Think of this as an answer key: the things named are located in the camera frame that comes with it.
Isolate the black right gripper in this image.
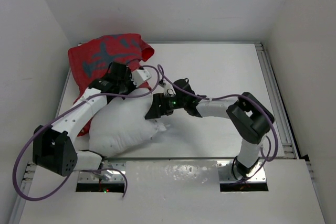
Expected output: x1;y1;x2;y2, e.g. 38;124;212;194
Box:
146;92;186;119

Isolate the white pillow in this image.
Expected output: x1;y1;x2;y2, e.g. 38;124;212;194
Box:
89;88;167;157

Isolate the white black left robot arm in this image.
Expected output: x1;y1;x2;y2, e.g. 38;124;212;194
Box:
33;62;135;177

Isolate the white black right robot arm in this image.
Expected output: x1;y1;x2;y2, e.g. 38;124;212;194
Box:
145;78;275;182

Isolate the white front cover board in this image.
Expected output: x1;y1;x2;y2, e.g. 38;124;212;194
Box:
20;160;324;223

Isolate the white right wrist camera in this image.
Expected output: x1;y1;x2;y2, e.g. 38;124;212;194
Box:
159;81;175;95

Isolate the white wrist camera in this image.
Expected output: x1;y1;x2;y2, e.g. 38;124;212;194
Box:
131;69;152;87
159;81;175;95

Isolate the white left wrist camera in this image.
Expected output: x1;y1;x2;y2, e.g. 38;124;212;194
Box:
131;69;152;87

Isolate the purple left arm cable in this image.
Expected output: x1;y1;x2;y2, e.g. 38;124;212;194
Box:
12;65;165;201

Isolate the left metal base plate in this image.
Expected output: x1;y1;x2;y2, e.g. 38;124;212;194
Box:
78;162;126;184

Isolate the metal base plate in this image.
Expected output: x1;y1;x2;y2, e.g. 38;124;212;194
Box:
217;159;267;184
78;162;126;184

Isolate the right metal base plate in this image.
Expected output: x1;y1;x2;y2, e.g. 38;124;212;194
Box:
217;159;267;184

